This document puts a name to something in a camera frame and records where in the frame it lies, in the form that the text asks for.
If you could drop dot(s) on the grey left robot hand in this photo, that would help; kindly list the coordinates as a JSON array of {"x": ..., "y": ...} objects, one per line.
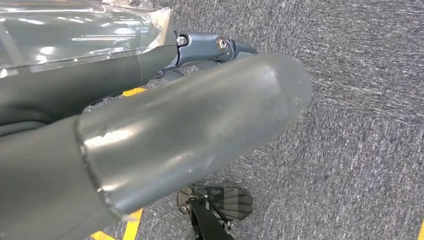
[{"x": 165, "y": 126}]

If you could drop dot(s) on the black robot foot assembly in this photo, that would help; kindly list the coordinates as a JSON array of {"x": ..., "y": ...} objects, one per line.
[{"x": 205, "y": 218}]

